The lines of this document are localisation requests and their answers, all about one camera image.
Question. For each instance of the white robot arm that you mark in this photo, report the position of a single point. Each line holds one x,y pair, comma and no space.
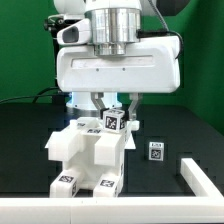
106,50

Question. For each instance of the white chair seat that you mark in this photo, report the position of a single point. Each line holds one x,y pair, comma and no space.
92,154

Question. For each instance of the white U-shaped fence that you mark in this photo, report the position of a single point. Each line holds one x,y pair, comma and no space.
206,205

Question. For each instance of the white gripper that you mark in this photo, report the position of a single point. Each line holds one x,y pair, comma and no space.
149,66

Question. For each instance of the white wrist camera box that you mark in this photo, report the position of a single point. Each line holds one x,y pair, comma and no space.
75,34

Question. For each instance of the white chair back frame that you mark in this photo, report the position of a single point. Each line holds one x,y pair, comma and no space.
95,125

